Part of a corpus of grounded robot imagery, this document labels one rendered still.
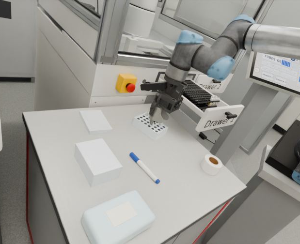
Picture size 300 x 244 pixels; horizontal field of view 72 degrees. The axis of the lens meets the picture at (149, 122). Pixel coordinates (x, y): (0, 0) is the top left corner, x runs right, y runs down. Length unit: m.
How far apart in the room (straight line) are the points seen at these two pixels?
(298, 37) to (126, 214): 0.60
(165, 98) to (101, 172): 0.34
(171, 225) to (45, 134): 0.47
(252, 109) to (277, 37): 1.26
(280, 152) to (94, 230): 0.86
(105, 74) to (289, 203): 0.98
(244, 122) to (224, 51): 1.31
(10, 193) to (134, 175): 1.02
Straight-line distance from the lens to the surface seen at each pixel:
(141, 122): 0.83
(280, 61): 1.82
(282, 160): 1.10
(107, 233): 0.49
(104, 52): 0.84
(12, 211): 1.47
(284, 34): 0.67
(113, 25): 0.82
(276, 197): 1.16
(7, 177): 1.62
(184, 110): 0.94
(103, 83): 0.89
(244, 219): 1.27
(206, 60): 0.65
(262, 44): 0.68
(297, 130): 1.16
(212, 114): 0.88
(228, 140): 2.00
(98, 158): 0.60
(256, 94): 1.83
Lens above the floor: 1.23
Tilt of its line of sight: 31 degrees down
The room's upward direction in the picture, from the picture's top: 21 degrees clockwise
